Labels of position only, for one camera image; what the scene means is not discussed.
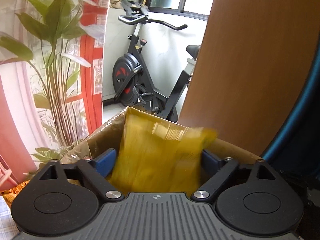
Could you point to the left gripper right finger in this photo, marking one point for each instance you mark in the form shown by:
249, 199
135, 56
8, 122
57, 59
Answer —
220, 172

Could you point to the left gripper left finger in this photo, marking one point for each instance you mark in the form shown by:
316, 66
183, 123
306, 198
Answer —
93, 174

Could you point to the yellow snack bag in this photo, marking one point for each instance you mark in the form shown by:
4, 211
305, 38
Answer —
159, 156

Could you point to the orange chip bag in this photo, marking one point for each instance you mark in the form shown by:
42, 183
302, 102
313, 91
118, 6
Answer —
10, 195

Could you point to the taped cardboard box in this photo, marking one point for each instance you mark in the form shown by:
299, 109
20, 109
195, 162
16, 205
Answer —
110, 133

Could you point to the black exercise bike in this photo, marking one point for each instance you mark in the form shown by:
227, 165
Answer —
132, 82

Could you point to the wooden door panel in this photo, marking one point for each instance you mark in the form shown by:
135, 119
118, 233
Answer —
253, 63

